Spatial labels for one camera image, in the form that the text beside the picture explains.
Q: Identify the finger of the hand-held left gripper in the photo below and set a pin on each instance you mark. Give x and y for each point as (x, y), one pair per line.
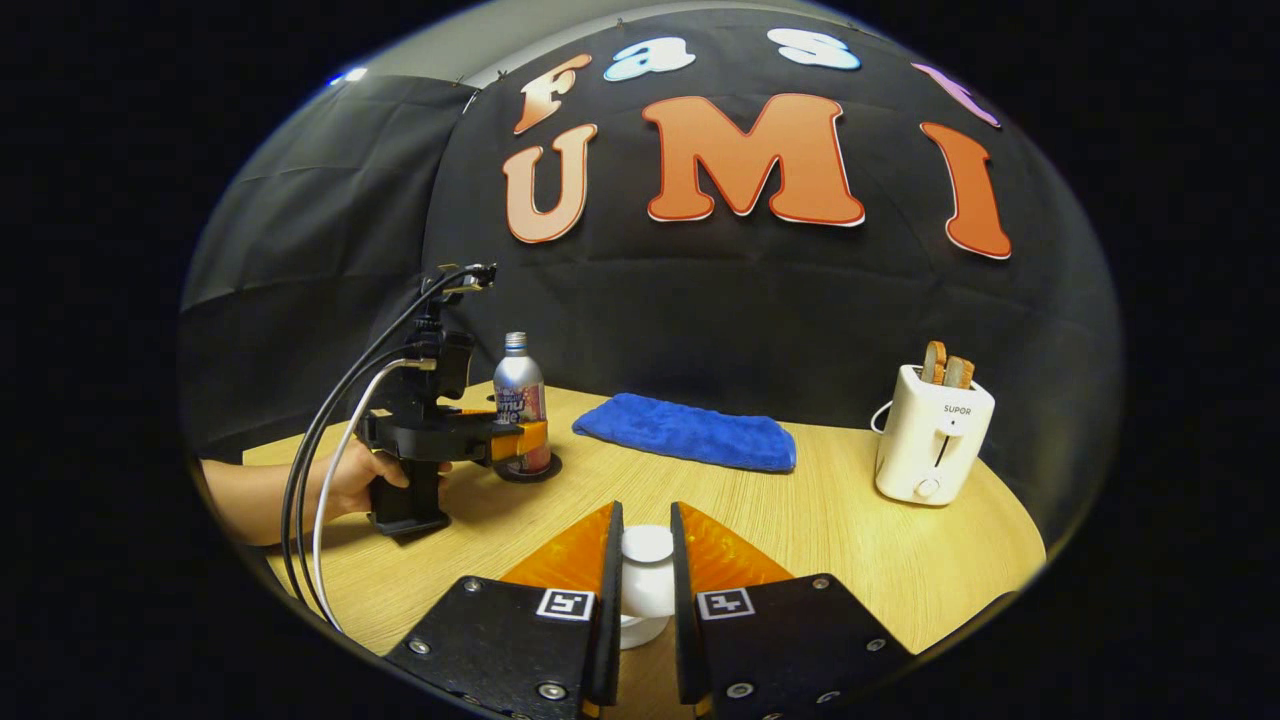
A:
(520, 440)
(475, 411)

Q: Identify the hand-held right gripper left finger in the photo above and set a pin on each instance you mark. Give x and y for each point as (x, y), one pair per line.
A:
(608, 620)

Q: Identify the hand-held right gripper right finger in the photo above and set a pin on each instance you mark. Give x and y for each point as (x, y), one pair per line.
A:
(685, 620)

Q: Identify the dark round coaster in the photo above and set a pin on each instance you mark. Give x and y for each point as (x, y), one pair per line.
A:
(550, 468)

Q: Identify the silver water bottle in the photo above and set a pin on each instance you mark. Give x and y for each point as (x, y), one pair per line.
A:
(520, 385)

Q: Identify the blue towel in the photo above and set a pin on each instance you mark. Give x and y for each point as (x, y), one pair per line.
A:
(690, 432)

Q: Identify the white toaster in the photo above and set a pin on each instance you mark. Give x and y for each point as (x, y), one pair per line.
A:
(930, 445)

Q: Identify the brown toast slice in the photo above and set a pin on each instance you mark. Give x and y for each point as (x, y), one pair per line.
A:
(960, 373)
(934, 360)

